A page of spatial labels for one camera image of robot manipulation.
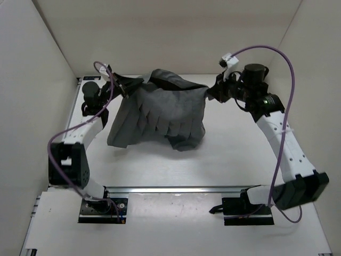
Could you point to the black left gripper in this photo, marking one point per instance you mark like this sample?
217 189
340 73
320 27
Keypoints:
126 84

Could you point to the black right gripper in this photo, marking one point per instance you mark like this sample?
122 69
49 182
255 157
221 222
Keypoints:
218 90

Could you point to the grey pleated skirt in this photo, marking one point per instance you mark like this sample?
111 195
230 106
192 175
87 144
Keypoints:
164 105

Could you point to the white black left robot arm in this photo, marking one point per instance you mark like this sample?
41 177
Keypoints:
67 160

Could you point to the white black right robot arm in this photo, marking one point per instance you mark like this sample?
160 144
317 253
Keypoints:
302 183

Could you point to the blue label sticker left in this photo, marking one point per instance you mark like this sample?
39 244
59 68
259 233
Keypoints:
90 78

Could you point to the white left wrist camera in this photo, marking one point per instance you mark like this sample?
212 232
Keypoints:
104 69

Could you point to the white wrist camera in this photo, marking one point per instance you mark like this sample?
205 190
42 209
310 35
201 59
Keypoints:
229 63
104 69

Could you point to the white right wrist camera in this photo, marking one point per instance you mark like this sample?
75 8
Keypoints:
229 63

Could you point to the aluminium table edge rail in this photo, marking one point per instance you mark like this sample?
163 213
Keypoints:
177 189

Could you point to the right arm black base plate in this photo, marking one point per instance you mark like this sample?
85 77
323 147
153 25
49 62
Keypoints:
239 212

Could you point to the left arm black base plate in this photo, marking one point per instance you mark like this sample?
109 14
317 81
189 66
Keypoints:
102 213

